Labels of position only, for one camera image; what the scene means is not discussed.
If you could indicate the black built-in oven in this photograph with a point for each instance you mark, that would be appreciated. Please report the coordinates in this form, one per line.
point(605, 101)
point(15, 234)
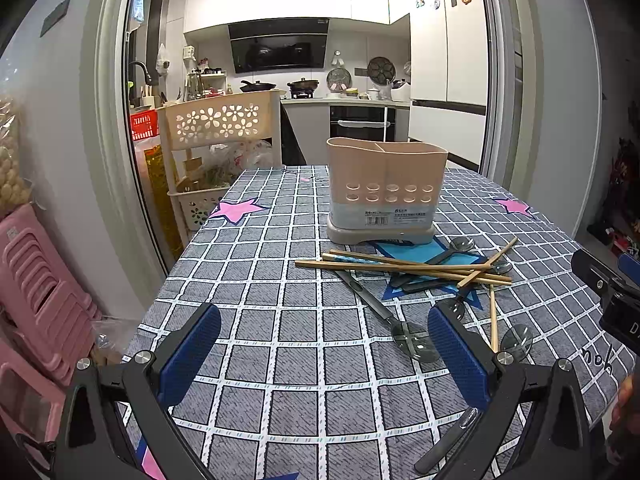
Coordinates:
point(363, 123)

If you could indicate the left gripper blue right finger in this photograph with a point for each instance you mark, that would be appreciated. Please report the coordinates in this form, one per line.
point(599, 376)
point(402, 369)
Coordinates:
point(488, 381)

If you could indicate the blue patterned wooden chopstick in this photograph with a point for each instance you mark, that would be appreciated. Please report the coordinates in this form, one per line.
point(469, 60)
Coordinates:
point(404, 264)

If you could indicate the white refrigerator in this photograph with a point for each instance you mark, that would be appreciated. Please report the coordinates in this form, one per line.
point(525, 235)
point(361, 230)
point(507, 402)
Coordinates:
point(449, 77)

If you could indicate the black range hood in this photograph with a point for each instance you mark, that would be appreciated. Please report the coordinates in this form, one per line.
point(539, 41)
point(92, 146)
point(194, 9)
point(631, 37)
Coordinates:
point(278, 44)

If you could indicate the beige plastic utensil holder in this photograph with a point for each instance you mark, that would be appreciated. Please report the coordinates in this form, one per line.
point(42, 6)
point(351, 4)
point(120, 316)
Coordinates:
point(383, 191)

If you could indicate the person's right hand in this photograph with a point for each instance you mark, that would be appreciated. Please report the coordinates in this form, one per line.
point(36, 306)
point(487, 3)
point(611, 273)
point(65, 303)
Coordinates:
point(625, 413)

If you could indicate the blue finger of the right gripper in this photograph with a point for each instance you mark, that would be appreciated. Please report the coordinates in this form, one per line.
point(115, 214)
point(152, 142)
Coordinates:
point(630, 267)
point(594, 273)

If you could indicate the blue checkered tablecloth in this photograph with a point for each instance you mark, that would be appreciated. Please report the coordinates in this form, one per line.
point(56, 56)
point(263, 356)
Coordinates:
point(305, 379)

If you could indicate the beige perforated storage rack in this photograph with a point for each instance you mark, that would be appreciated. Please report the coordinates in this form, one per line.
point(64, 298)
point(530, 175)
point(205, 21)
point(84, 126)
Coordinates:
point(207, 143)

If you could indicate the black wok on stove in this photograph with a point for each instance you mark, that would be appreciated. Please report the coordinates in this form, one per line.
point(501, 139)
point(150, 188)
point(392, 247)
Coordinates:
point(247, 86)

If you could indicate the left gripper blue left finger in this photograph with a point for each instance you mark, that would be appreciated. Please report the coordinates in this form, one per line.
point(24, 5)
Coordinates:
point(156, 380)

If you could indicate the red plastic basket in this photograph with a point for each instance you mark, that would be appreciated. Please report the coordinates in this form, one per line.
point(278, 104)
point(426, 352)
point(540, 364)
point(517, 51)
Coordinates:
point(144, 125)

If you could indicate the black pot on stove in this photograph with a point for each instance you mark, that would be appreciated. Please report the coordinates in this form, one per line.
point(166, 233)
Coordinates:
point(303, 88)

